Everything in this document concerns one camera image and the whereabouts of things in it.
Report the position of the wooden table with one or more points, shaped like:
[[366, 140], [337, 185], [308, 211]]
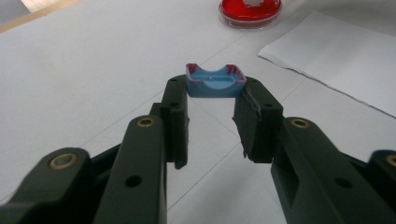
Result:
[[34, 15]]

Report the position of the small blue stamp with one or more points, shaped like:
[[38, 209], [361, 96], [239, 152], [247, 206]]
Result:
[[214, 82]]

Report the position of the white paper sheet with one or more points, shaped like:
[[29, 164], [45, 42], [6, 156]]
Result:
[[336, 59]]

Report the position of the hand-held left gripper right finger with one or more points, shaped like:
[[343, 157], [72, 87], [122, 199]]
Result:
[[258, 124]]

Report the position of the round red ink dish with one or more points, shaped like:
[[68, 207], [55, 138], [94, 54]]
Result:
[[249, 14]]

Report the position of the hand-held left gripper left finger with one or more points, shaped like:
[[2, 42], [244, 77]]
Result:
[[174, 124]]

